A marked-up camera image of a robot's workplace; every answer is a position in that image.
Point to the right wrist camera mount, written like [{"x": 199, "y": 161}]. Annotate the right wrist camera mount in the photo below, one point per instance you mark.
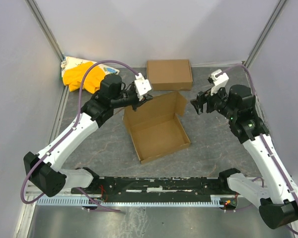
[{"x": 218, "y": 79}]

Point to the cardboard box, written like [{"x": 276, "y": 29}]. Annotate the cardboard box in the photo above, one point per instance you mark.
[
  {"x": 155, "y": 128},
  {"x": 170, "y": 75}
]

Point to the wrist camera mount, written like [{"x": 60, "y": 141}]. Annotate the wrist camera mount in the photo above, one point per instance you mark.
[
  {"x": 218, "y": 79},
  {"x": 142, "y": 86}
]

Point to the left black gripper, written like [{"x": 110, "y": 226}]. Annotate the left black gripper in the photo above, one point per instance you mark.
[{"x": 136, "y": 99}]

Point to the left aluminium corner post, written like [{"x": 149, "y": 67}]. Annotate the left aluminium corner post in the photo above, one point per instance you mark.
[{"x": 38, "y": 15}]

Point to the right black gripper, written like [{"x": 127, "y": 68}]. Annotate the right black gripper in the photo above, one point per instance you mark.
[{"x": 208, "y": 101}]

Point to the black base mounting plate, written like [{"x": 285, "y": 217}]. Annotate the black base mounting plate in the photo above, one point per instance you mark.
[{"x": 153, "y": 188}]

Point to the yellow cloth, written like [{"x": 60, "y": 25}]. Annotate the yellow cloth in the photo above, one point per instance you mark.
[{"x": 73, "y": 77}]

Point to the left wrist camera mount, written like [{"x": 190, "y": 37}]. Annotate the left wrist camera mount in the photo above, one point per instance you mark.
[{"x": 142, "y": 86}]

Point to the slotted cable duct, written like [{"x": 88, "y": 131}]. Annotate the slotted cable duct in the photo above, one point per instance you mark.
[{"x": 86, "y": 202}]

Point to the folded cardboard box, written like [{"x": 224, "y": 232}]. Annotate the folded cardboard box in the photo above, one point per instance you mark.
[{"x": 170, "y": 75}]

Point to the aluminium corner post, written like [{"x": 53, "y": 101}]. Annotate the aluminium corner post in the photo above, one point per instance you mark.
[
  {"x": 277, "y": 11},
  {"x": 38, "y": 15}
]

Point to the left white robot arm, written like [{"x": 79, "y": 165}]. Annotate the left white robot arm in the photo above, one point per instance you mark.
[{"x": 44, "y": 169}]

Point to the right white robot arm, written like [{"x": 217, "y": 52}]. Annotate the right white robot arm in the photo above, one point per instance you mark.
[{"x": 278, "y": 201}]

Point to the right aluminium corner post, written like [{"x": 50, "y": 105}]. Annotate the right aluminium corner post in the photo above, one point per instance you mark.
[{"x": 277, "y": 11}]

